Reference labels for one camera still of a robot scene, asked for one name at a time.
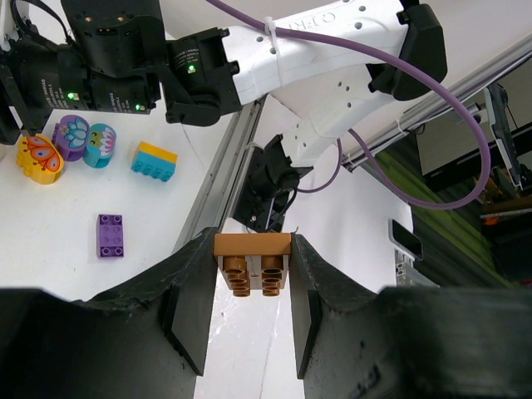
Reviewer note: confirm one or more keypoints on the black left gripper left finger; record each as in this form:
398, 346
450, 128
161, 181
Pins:
144, 338

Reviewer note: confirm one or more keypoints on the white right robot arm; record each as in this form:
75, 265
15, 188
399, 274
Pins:
117, 59

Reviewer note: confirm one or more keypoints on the purple lotus block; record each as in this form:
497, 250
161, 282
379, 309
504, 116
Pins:
70, 137

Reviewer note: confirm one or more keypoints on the teal frog block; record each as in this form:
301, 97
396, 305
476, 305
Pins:
100, 146

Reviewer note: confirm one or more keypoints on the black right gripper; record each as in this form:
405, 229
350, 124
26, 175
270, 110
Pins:
35, 81

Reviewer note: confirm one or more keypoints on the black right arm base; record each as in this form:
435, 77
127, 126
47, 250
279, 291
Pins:
270, 188

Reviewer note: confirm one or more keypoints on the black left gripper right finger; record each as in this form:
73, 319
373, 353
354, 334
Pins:
413, 342

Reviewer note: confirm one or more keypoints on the orange butterfly block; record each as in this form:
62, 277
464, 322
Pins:
39, 159

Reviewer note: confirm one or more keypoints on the aluminium rail frame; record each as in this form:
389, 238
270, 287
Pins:
222, 178

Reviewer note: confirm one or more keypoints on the brown brick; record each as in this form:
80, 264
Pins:
253, 262

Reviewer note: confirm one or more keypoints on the purple rectangular brick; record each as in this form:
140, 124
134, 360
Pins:
109, 236

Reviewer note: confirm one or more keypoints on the teal and yellow brick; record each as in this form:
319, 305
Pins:
153, 161

